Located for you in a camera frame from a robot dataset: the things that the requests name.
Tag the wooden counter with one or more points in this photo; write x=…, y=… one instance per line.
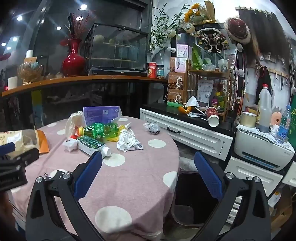
x=92, y=80

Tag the white drawer cabinet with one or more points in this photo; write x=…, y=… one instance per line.
x=196, y=136

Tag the white face mask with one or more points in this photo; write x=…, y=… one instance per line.
x=192, y=102

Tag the red vase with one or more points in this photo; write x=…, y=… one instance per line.
x=73, y=62

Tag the clear water bottle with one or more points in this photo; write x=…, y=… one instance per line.
x=283, y=127

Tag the white plastic bag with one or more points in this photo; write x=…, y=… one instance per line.
x=72, y=121

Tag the white printer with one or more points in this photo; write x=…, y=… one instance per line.
x=259, y=146

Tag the red dried branches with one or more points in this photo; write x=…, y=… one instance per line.
x=77, y=25

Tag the golden lotus ornament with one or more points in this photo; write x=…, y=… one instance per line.
x=30, y=71

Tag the green bamboo plant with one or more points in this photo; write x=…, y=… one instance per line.
x=159, y=32

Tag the white paper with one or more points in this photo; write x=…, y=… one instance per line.
x=127, y=141

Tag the green-label white-cap bottle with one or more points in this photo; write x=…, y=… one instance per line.
x=89, y=142

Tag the green plastic bottle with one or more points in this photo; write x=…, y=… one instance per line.
x=99, y=129

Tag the green plastic object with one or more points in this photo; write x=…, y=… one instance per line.
x=175, y=104

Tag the sunflower bouquet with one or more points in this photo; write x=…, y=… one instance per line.
x=193, y=11

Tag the white mug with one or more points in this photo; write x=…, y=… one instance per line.
x=222, y=66

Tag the black trash bin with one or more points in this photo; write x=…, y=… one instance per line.
x=192, y=197

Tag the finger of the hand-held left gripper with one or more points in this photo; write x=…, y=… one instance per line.
x=7, y=148
x=30, y=155

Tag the orange plastic object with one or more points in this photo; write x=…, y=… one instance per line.
x=185, y=109

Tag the brown box with pink picture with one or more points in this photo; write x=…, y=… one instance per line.
x=179, y=66

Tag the glass display case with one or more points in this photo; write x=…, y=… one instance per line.
x=115, y=46

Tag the red tin can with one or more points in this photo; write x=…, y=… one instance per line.
x=152, y=69

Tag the glass jar with dark lid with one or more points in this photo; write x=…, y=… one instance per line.
x=160, y=71

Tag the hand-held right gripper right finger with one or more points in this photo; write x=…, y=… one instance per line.
x=208, y=176

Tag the green yellow drink bottle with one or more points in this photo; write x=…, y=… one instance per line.
x=219, y=98

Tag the purple tissue pack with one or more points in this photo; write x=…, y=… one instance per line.
x=97, y=114

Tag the orange snack bag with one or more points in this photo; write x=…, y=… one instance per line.
x=41, y=141

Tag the wooden shelf rack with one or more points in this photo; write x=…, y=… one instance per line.
x=208, y=71

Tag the red paper cup stack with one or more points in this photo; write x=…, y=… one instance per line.
x=212, y=115

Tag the brown coffee box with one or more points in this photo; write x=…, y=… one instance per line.
x=177, y=96
x=177, y=81

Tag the crumpled clear wrapper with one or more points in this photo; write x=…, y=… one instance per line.
x=152, y=127

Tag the red knitted hat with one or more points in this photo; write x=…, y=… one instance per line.
x=238, y=29

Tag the yellow foam net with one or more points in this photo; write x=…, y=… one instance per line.
x=123, y=128

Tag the glass bowl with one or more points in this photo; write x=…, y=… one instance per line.
x=208, y=67

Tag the large oil bottle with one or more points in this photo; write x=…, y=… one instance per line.
x=263, y=111

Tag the orange foam net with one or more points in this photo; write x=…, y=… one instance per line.
x=74, y=136

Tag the round metal tin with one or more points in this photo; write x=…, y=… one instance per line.
x=248, y=120

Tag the white low cabinet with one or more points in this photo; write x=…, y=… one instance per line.
x=252, y=173

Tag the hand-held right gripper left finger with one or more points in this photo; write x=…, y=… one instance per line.
x=89, y=173

